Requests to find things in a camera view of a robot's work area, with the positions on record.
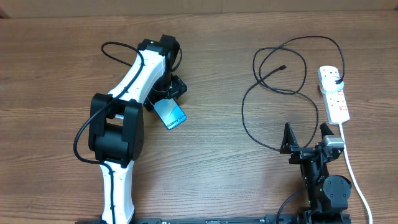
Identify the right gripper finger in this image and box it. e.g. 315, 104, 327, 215
320, 123, 334, 138
280, 123, 299, 153

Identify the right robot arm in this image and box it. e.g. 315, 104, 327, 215
276, 123, 352, 223

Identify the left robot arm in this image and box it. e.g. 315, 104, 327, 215
84, 34, 187, 223

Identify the white power strip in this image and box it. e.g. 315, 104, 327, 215
317, 65, 350, 124

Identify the white charger adapter plug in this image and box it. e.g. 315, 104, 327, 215
320, 77, 345, 94

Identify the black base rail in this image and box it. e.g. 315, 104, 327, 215
74, 213, 352, 224

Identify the blue screen Galaxy smartphone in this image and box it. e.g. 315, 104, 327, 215
154, 99, 187, 130

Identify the white power strip cord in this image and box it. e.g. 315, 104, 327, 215
338, 123, 374, 224

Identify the black charger cable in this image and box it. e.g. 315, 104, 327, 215
241, 35, 346, 153

